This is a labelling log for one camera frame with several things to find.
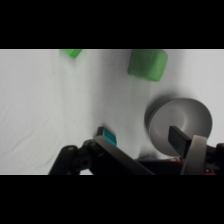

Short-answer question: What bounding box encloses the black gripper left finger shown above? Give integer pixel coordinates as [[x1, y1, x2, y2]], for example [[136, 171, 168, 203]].
[[49, 135, 155, 175]]

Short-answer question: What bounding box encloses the grey bowl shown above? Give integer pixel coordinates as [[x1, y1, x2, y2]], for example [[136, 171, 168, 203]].
[[143, 97, 214, 160]]

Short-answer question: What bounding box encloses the blue cube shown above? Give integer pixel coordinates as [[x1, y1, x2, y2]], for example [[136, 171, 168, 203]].
[[96, 126, 119, 148]]

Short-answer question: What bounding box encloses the white tablecloth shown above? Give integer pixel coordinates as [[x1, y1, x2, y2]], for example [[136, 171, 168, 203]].
[[0, 49, 224, 175]]

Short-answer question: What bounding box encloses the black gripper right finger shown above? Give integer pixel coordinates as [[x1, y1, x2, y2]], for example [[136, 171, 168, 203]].
[[167, 125, 209, 175]]

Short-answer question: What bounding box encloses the green cube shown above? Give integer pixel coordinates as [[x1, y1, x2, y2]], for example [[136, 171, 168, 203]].
[[59, 49, 84, 60], [127, 49, 169, 84]]

